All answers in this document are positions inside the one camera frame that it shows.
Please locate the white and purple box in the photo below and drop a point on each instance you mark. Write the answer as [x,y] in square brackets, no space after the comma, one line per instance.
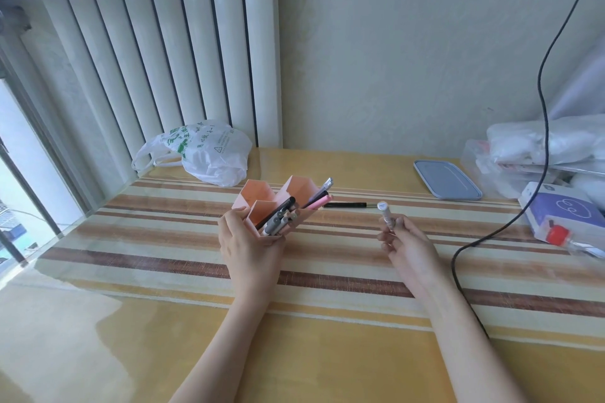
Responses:
[565,209]

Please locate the person's left hand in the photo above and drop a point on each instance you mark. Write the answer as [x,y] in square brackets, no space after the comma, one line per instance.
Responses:
[250,261]

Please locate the person's right forearm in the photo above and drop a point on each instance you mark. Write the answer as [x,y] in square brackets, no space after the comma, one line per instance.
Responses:
[465,346]

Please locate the person's right hand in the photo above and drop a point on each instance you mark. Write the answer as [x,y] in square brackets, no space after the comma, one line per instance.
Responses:
[415,258]

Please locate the clear bottle with red cap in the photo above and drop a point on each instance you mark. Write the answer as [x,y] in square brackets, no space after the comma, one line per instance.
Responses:
[560,233]

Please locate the black pen with gold tip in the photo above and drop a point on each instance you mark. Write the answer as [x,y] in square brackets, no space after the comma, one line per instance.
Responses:
[345,205]

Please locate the white vertical blinds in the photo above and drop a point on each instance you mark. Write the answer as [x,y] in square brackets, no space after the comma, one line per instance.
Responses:
[179,39]

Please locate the person's right thumb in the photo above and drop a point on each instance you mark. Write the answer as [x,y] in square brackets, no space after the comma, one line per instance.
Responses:
[405,225]

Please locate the grey marker with white cap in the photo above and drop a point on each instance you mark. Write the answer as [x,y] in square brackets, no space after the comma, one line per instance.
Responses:
[387,216]

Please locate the black pen with matte cap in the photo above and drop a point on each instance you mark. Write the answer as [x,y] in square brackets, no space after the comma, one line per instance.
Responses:
[279,213]

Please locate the grey pen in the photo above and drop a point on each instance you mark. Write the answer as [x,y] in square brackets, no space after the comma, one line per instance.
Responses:
[283,223]

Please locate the white plastic bag green print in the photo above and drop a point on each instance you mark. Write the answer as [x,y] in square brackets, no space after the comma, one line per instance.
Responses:
[212,154]

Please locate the pink pen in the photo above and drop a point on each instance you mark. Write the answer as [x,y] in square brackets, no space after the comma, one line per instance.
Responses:
[315,204]

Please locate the striped brown table mat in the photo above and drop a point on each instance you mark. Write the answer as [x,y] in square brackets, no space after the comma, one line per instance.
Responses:
[340,265]

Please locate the pink hexagonal pen holder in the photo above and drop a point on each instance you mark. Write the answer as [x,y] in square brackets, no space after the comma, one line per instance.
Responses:
[264,197]

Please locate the clear bags of white items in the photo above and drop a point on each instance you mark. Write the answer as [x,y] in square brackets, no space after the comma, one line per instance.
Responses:
[567,140]

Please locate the person's left thumb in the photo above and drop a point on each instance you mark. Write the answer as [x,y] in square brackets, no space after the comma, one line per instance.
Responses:
[236,217]

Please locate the black pen with silver clip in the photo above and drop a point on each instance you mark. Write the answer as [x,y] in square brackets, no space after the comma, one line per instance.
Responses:
[320,191]

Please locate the person's left forearm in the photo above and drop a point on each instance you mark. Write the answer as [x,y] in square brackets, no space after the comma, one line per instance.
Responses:
[227,346]

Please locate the blue-grey container lid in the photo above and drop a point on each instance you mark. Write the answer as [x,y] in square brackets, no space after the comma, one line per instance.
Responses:
[446,179]

